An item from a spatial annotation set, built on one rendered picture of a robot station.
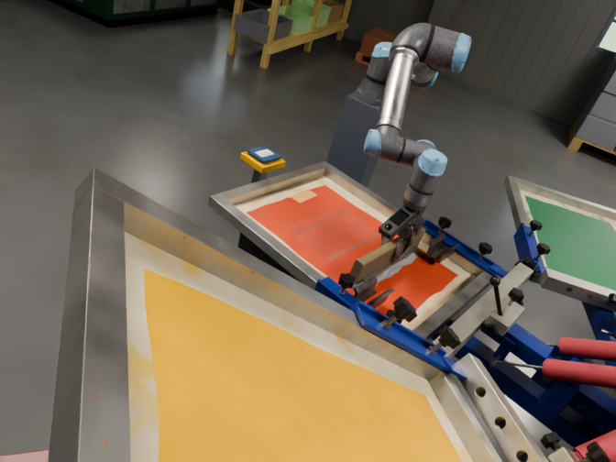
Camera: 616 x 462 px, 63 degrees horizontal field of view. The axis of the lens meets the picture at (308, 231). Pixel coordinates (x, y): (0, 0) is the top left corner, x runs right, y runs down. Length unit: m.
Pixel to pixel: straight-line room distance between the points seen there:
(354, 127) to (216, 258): 1.56
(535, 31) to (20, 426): 7.30
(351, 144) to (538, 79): 5.99
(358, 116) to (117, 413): 1.86
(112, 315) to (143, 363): 0.06
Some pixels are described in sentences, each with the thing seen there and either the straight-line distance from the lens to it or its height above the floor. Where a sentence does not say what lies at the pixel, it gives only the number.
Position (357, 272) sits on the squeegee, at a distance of 1.43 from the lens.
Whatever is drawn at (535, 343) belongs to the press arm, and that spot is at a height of 1.04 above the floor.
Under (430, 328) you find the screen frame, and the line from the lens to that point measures 1.41.
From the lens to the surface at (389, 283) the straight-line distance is 1.55.
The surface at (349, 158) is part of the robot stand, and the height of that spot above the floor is 0.95.
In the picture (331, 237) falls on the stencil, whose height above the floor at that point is 0.95.
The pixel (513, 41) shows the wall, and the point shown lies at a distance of 7.96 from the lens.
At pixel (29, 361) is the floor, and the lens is 2.44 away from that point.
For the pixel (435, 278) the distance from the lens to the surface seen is 1.67.
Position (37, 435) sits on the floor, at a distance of 2.23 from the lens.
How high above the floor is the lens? 1.87
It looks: 34 degrees down
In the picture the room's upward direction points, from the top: 17 degrees clockwise
